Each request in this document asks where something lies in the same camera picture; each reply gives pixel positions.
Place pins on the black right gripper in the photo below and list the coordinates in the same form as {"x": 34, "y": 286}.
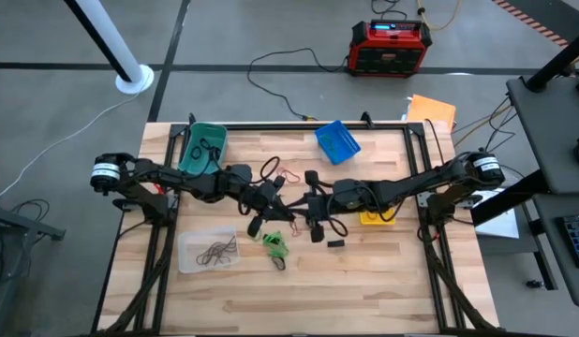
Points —
{"x": 317, "y": 206}

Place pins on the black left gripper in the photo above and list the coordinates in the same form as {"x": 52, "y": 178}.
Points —
{"x": 263, "y": 199}

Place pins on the thin grey rubber band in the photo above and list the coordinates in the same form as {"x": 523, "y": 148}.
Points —
{"x": 231, "y": 243}
{"x": 203, "y": 259}
{"x": 226, "y": 257}
{"x": 221, "y": 248}
{"x": 210, "y": 255}

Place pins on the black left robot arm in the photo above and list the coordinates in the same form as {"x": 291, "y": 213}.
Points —
{"x": 177, "y": 178}

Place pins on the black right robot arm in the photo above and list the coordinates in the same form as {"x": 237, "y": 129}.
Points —
{"x": 411, "y": 185}

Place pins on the blue plastic basket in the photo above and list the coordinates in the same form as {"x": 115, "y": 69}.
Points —
{"x": 350, "y": 145}

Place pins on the yellow plastic basket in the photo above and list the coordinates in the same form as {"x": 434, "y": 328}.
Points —
{"x": 383, "y": 221}

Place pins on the clear plastic bin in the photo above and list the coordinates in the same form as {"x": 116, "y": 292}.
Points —
{"x": 191, "y": 243}

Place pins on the teal plastic basket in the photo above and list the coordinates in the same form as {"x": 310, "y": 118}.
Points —
{"x": 214, "y": 131}

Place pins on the small red tag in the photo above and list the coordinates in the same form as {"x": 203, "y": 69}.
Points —
{"x": 157, "y": 189}

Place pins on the orange paper sheet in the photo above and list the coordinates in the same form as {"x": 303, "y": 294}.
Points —
{"x": 432, "y": 110}

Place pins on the red black power station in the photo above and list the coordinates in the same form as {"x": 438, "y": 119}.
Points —
{"x": 388, "y": 58}

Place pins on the white paper sheet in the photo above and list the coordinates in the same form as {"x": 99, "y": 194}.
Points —
{"x": 500, "y": 224}

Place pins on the black support beam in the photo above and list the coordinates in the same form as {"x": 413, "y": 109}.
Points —
{"x": 509, "y": 199}

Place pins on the small black floor object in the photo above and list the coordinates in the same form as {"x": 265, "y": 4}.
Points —
{"x": 534, "y": 283}

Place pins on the white pole with base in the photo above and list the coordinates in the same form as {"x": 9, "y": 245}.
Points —
{"x": 111, "y": 37}

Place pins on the grey desk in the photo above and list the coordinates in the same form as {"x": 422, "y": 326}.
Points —
{"x": 552, "y": 262}

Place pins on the grey side table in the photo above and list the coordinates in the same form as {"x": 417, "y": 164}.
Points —
{"x": 552, "y": 136}

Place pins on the black metal stand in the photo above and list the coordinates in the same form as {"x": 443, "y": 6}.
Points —
{"x": 18, "y": 224}

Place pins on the backlit keyboard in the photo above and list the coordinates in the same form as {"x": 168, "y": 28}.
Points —
{"x": 577, "y": 238}

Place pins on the black stand pole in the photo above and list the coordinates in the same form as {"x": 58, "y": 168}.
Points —
{"x": 556, "y": 61}

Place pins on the striped hazard tape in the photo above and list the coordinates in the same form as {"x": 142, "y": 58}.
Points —
{"x": 533, "y": 23}

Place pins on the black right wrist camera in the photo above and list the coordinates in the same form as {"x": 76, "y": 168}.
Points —
{"x": 348, "y": 193}

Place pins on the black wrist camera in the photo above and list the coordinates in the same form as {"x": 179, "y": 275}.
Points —
{"x": 238, "y": 174}
{"x": 348, "y": 193}

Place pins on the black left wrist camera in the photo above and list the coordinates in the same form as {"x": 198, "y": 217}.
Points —
{"x": 238, "y": 174}

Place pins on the black table frame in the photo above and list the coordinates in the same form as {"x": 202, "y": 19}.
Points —
{"x": 294, "y": 126}

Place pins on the black frame clamp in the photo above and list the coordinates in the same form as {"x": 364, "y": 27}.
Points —
{"x": 366, "y": 119}

